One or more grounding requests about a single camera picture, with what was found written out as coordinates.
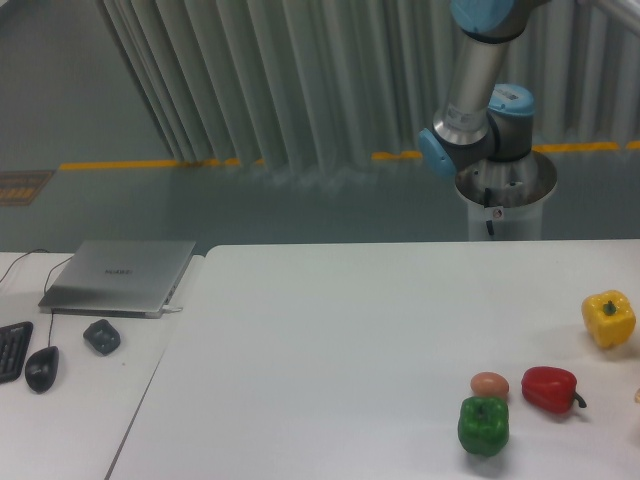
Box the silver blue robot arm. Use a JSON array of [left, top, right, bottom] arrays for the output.
[[418, 1, 639, 176]]

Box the white pleated curtain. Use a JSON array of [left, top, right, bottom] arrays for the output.
[[98, 1, 639, 173]]

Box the silver laptop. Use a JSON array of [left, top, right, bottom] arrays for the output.
[[39, 240, 196, 318]]

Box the brown egg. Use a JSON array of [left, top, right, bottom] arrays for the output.
[[470, 372, 510, 399]]

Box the small black device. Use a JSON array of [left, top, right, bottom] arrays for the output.
[[83, 319, 121, 356]]

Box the green bell pepper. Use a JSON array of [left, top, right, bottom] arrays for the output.
[[457, 396, 510, 457]]

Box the red bell pepper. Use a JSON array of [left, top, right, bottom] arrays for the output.
[[521, 366, 587, 415]]

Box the yellow bell pepper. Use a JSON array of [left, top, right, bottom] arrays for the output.
[[581, 290, 636, 349]]

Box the black computer mouse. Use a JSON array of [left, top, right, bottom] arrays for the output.
[[24, 346, 59, 394]]

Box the black keyboard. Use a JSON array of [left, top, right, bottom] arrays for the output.
[[0, 321, 33, 384]]

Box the black cable on pedestal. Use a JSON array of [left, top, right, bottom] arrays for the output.
[[482, 187, 495, 237]]

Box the black mouse cable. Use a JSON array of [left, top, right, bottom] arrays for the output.
[[43, 263, 75, 348]]

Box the black thin cable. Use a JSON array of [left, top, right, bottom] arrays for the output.
[[0, 248, 51, 284]]

